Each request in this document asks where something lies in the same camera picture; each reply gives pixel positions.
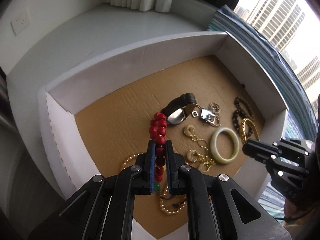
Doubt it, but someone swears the white cardboard box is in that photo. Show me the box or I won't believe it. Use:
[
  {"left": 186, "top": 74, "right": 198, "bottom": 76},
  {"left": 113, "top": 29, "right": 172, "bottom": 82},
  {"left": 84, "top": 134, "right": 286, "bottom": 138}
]
[{"left": 30, "top": 31, "right": 291, "bottom": 239}]

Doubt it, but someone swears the gold chain disc necklace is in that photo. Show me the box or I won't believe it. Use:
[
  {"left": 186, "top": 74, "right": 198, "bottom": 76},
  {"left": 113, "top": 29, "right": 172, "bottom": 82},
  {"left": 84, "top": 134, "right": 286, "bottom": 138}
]
[{"left": 182, "top": 124, "right": 217, "bottom": 173}]

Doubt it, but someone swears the black blue-faced wristwatch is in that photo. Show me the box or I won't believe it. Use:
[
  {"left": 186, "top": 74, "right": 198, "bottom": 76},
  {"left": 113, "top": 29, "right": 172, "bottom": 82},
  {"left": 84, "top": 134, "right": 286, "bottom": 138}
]
[{"left": 161, "top": 93, "right": 197, "bottom": 125}]

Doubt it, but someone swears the pale green jade bangle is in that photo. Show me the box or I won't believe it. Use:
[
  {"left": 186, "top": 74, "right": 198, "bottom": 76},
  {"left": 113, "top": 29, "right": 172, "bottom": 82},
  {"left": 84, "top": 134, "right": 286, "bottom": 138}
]
[{"left": 210, "top": 127, "right": 240, "bottom": 165}]

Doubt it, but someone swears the silver ring jewelry cluster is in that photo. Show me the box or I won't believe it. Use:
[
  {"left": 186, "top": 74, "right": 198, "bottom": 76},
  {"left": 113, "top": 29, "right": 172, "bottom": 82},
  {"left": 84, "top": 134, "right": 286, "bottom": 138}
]
[{"left": 191, "top": 102, "right": 221, "bottom": 127}]

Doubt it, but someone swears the gold braided bangle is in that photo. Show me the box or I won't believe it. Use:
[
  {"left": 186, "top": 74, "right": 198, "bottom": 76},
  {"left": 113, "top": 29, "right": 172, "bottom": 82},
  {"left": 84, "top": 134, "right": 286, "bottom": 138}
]
[{"left": 239, "top": 118, "right": 260, "bottom": 145}]

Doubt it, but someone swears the white wall socket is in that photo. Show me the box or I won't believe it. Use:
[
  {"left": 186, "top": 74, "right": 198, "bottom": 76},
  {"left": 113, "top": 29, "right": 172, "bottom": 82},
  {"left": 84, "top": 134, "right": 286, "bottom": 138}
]
[{"left": 10, "top": 8, "right": 30, "bottom": 36}]

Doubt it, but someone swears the gold bead necklace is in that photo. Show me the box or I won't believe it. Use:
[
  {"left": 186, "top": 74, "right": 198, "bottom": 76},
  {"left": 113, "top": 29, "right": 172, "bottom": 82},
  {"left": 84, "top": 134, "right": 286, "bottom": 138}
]
[{"left": 120, "top": 152, "right": 188, "bottom": 215}]

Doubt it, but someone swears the brown wooden bead bracelet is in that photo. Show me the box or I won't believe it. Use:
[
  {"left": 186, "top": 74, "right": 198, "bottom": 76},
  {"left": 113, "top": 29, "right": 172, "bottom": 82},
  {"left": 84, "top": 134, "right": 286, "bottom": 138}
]
[{"left": 233, "top": 96, "right": 255, "bottom": 120}]

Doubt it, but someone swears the red bead bracelet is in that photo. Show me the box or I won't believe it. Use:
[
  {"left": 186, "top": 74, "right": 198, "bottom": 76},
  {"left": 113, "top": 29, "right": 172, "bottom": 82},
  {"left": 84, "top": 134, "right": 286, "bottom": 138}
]
[{"left": 149, "top": 112, "right": 168, "bottom": 183}]

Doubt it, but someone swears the blue striped bed sheet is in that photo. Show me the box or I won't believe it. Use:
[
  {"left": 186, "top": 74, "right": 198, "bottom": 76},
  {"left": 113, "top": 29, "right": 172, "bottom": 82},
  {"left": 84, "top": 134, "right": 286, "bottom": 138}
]
[{"left": 208, "top": 7, "right": 319, "bottom": 221}]

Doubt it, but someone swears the person's right hand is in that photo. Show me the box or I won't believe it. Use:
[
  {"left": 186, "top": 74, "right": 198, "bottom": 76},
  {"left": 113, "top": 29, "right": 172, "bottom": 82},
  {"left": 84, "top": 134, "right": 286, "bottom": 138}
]
[{"left": 284, "top": 198, "right": 314, "bottom": 223}]

